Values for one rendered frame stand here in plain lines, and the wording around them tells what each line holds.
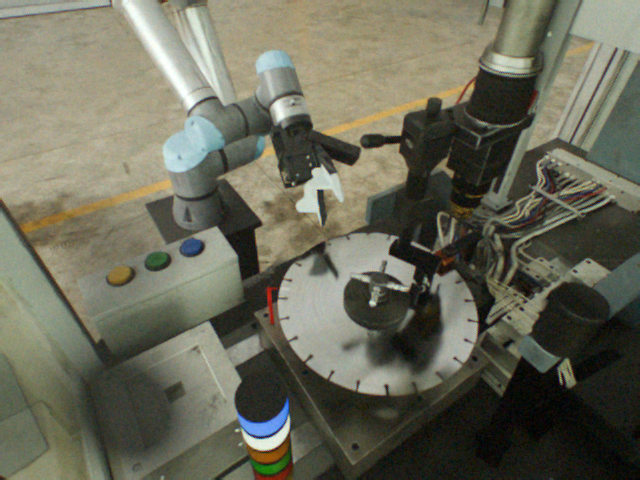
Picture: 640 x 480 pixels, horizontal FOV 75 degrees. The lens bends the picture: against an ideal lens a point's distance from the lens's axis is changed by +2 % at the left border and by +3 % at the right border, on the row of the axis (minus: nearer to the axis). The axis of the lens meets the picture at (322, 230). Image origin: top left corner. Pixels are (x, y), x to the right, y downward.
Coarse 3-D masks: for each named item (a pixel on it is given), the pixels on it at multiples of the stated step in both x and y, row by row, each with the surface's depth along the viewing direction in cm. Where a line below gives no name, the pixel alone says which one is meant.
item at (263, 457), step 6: (288, 432) 39; (288, 438) 40; (246, 444) 40; (282, 444) 38; (288, 444) 40; (252, 450) 38; (276, 450) 38; (282, 450) 39; (252, 456) 40; (258, 456) 39; (264, 456) 39; (270, 456) 39; (276, 456) 39; (282, 456) 40; (258, 462) 40; (264, 462) 40; (270, 462) 40
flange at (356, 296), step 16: (368, 272) 72; (352, 288) 69; (368, 288) 68; (352, 304) 67; (368, 304) 67; (384, 304) 67; (400, 304) 67; (368, 320) 65; (384, 320) 65; (400, 320) 66
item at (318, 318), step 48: (336, 240) 79; (384, 240) 80; (336, 288) 71; (432, 288) 71; (288, 336) 63; (336, 336) 64; (384, 336) 64; (432, 336) 64; (336, 384) 58; (384, 384) 58; (432, 384) 58
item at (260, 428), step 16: (240, 384) 36; (256, 384) 36; (272, 384) 36; (240, 400) 35; (256, 400) 35; (272, 400) 35; (240, 416) 34; (256, 416) 34; (272, 416) 34; (256, 432) 35; (272, 432) 36
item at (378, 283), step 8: (384, 264) 68; (352, 272) 67; (376, 272) 66; (384, 272) 67; (368, 280) 66; (376, 280) 65; (384, 280) 65; (376, 288) 64; (384, 288) 65; (392, 288) 65; (400, 288) 65; (408, 288) 65; (376, 296) 63
